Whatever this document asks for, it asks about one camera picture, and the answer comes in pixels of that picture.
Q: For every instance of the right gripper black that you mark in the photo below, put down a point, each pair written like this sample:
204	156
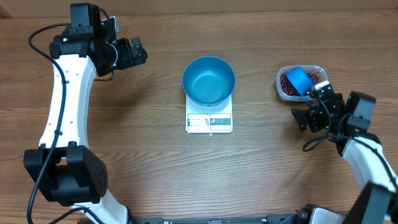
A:
311	117

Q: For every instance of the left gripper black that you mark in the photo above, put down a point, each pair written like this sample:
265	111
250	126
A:
129	59

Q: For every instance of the blue plastic scoop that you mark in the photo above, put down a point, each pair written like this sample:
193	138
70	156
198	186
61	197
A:
300	81

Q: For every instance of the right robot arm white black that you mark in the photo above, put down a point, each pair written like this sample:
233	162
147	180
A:
345	123

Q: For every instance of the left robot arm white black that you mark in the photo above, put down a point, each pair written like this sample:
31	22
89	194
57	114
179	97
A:
63	167

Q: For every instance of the blue bowl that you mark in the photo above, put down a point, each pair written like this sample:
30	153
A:
208	81

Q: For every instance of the white kitchen scale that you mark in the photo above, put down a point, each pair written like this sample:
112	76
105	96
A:
209	120

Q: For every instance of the clear plastic container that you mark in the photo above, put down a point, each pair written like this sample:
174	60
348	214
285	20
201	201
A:
318	71

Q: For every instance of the red beans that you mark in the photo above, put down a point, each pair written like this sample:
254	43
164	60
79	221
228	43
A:
289	89

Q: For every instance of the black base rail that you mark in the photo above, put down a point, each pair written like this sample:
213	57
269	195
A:
270	219

